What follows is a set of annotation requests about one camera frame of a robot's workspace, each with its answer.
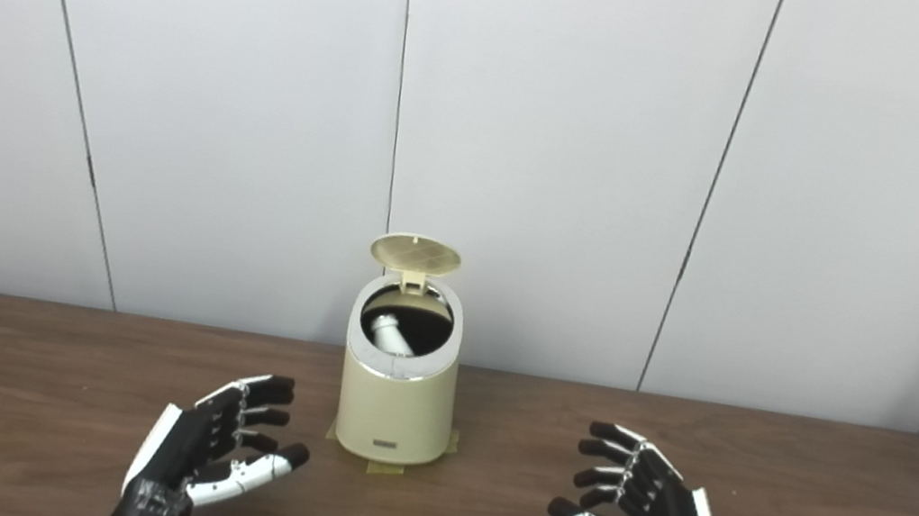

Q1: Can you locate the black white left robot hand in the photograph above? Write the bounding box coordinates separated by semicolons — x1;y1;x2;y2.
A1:
108;353;322;516

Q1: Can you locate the cream-colored bin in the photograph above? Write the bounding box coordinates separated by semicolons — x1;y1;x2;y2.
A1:
329;266;474;473

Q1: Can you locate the small white plastic bottle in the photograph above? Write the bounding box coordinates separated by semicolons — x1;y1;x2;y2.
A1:
367;311;424;359

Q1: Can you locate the round cream bin lid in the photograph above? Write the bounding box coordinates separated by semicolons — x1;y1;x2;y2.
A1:
365;229;465;300

